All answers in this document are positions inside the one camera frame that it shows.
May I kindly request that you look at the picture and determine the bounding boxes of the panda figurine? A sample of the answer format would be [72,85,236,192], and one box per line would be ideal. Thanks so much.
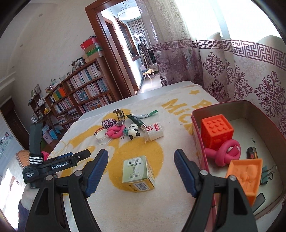
[127,123,140,140]

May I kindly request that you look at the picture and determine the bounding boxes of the wooden door frame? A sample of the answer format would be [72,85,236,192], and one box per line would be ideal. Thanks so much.
[85,1,139,100]

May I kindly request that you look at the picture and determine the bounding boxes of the pink black leopard scrunchie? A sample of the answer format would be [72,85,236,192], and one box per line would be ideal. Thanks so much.
[101,118,118,129]

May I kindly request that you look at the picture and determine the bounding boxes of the small green white tube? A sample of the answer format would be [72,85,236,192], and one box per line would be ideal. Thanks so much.
[136,110,158,119]

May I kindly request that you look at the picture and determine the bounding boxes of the pink silicone knot ring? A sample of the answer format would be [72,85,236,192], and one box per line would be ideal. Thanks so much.
[204,139,242,167]

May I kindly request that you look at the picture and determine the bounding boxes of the green binder clip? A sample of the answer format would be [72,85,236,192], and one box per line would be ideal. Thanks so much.
[260,164,277,185]

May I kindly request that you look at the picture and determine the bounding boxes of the pink silicone toy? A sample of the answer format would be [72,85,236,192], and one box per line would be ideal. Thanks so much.
[105,125,125,139]

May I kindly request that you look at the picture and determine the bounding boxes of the wooden bookshelf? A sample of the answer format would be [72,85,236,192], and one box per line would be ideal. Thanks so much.
[28,56,118,139]

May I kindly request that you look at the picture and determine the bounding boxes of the purple patterned curtain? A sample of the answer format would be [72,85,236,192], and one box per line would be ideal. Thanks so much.
[136,1,285,133]

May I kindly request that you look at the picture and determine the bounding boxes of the black amber lighter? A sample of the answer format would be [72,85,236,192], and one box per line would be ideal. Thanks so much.
[247,147,258,159]

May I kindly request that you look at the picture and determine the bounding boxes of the orange embossed soft cube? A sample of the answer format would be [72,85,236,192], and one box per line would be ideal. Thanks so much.
[225,158,263,206]

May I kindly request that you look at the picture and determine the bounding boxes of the round ceiling lamp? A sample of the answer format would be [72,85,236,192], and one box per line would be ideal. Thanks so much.
[117,4,140,20]

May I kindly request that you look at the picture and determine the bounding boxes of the left gloved hand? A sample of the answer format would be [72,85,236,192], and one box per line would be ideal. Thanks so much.
[21,184,39,211]

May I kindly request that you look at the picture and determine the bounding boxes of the white plastic lid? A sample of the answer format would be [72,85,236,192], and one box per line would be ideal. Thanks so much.
[94,128,111,145]

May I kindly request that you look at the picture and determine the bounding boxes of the metal eyelash curler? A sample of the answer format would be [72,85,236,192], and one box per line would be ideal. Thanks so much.
[113,109,125,126]

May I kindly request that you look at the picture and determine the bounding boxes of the small wooden stool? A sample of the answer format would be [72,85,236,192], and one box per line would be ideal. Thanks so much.
[143,69,155,80]

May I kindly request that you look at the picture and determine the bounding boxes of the stacked coloured boxes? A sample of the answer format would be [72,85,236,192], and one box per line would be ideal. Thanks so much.
[80,36,105,63]

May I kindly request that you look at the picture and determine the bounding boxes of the red-orange studded soft cube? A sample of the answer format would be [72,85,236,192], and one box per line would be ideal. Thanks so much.
[201,114,234,150]

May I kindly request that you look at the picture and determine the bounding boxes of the blue sleeve forearm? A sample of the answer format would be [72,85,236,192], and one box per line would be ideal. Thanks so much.
[17,201,31,232]

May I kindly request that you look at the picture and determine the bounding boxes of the white yellow cartoon towel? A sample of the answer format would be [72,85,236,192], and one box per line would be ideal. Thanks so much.
[50,84,217,231]

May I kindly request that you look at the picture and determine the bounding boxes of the green white carton box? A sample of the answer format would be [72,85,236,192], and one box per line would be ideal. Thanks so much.
[122,155,155,192]

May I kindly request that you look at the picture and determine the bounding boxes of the dark green cosmetic tube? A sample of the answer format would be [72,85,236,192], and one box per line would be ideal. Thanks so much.
[126,114,147,131]

